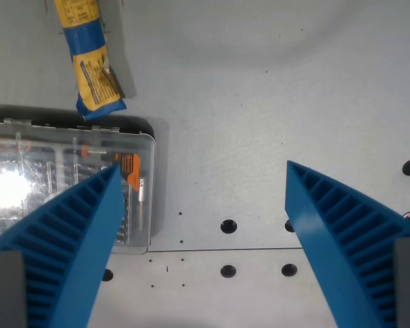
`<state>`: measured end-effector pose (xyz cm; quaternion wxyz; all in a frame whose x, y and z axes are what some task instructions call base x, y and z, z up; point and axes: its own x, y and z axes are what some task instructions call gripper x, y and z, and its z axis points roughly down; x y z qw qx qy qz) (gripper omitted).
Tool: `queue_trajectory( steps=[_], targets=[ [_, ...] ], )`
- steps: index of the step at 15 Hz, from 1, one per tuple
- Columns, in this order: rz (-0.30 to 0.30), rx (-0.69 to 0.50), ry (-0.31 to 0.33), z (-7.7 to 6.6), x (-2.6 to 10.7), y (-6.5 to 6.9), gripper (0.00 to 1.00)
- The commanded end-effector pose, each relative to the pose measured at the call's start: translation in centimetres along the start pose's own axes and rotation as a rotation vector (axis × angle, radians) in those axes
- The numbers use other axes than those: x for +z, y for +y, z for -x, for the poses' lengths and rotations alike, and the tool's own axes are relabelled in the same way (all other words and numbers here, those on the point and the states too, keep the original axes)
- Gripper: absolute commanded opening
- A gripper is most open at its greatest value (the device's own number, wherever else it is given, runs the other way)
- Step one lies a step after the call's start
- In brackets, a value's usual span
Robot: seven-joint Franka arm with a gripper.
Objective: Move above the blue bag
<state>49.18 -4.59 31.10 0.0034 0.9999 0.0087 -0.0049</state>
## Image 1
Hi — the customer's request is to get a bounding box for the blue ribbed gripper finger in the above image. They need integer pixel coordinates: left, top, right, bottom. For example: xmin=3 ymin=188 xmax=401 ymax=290
xmin=0 ymin=161 xmax=127 ymax=328
xmin=284 ymin=160 xmax=410 ymax=328

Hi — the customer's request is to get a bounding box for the blue and yellow snack bag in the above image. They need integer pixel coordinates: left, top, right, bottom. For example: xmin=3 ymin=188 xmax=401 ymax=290
xmin=53 ymin=0 xmax=128 ymax=121

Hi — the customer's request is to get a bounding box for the clear plastic screwdriver bit case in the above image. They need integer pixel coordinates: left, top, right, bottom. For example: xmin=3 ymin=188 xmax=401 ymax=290
xmin=0 ymin=104 xmax=157 ymax=256

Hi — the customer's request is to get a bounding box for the silver socket bit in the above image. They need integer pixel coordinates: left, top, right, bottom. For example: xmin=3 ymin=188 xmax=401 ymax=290
xmin=137 ymin=176 xmax=148 ymax=236

